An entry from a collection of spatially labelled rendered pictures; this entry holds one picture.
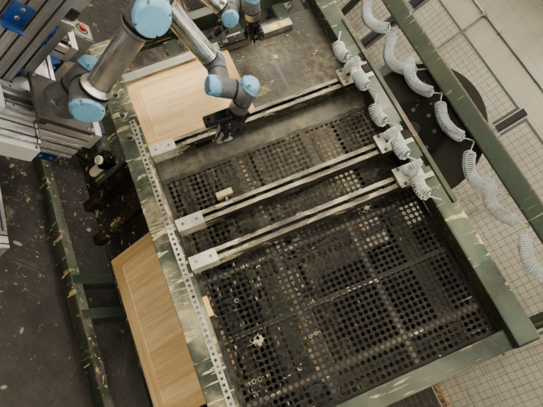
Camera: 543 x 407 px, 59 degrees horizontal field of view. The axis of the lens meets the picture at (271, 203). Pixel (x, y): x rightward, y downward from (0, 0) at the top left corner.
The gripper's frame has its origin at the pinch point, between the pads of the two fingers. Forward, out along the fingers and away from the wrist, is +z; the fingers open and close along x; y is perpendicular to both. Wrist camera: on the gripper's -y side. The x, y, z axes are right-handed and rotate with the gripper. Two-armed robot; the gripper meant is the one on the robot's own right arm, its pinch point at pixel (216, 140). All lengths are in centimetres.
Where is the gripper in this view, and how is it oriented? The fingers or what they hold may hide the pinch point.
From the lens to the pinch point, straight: 206.1
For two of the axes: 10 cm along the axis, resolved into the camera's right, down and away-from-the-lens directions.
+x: -3.5, -8.5, 4.0
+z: -4.0, 5.2, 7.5
